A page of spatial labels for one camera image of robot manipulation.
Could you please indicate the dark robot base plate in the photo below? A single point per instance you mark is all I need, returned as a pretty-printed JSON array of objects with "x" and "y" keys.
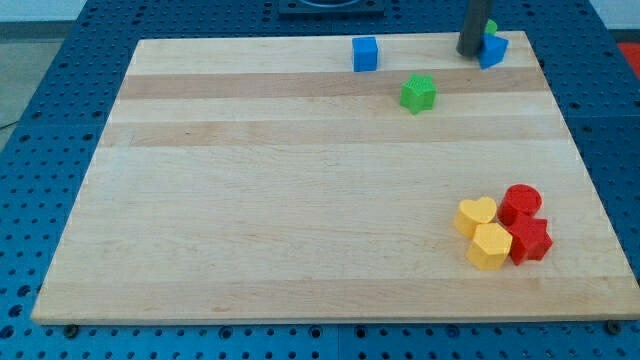
[{"x": 294, "y": 8}]

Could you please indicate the blue pentagon block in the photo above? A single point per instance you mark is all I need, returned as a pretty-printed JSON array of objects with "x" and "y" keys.
[{"x": 492, "y": 50}]

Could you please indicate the grey cylindrical robot rod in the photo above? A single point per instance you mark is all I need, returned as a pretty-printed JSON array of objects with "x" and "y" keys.
[{"x": 477, "y": 13}]

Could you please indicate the green star block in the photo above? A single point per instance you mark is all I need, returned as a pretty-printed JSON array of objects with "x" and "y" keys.
[{"x": 418, "y": 93}]

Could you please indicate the red cylinder block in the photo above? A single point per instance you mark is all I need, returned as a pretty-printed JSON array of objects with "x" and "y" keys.
[{"x": 519, "y": 199}]

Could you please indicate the red star block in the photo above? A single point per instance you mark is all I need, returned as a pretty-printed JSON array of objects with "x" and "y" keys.
[{"x": 530, "y": 239}]

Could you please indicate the blue cube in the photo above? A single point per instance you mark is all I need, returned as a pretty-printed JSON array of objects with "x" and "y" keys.
[{"x": 364, "y": 54}]

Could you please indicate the yellow heart block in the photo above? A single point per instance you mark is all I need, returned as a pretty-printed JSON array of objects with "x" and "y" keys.
[{"x": 471, "y": 213}]

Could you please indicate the green block behind rod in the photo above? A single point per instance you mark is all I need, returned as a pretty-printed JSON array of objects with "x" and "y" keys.
[{"x": 491, "y": 27}]

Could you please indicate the yellow hexagon block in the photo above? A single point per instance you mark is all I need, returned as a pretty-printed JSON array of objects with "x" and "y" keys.
[{"x": 490, "y": 246}]

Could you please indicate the wooden board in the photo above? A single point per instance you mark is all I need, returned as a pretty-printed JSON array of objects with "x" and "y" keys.
[{"x": 262, "y": 180}]

